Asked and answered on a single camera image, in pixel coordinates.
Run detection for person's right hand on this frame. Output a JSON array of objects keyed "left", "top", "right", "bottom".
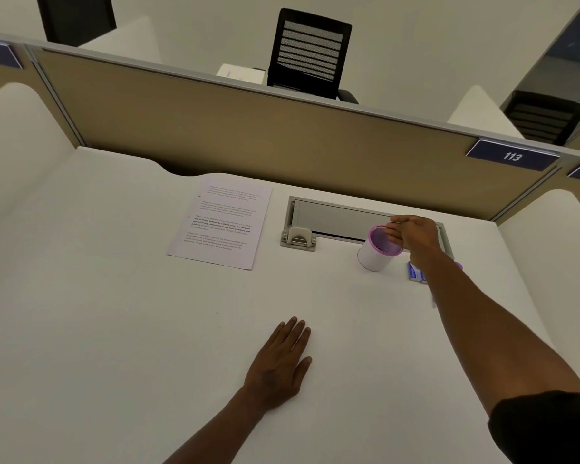
[{"left": 383, "top": 215, "right": 441, "bottom": 271}]

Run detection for person's left hand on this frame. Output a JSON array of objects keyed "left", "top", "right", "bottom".
[{"left": 241, "top": 316, "right": 314, "bottom": 412}]

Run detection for beige hole punch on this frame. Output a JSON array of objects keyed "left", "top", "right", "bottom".
[{"left": 280, "top": 226, "right": 318, "bottom": 253}]

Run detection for printed white paper sheets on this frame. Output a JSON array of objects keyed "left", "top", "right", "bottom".
[{"left": 167, "top": 174, "right": 273, "bottom": 271}]

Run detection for person's right forearm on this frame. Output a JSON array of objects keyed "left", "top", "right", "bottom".
[{"left": 413, "top": 248, "right": 580, "bottom": 416}]

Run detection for person's left forearm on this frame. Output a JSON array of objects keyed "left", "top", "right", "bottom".
[{"left": 163, "top": 387, "right": 271, "bottom": 464}]

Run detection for white desk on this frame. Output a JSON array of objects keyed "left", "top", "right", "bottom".
[{"left": 0, "top": 146, "right": 580, "bottom": 464}]

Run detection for person's black shirt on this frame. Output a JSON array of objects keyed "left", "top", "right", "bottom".
[{"left": 487, "top": 390, "right": 580, "bottom": 464}]

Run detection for white cup with purple rim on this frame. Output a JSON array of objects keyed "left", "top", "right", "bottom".
[{"left": 357, "top": 224, "right": 405, "bottom": 273}]

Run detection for wide beige partition panel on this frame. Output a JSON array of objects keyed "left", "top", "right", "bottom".
[{"left": 26, "top": 43, "right": 576, "bottom": 223}]

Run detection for black striped mesh office chair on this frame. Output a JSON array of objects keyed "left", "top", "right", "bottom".
[{"left": 266, "top": 8, "right": 360, "bottom": 105}]

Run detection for grey desk cable tray lid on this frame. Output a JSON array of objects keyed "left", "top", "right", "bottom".
[{"left": 287, "top": 195, "right": 455, "bottom": 260}]

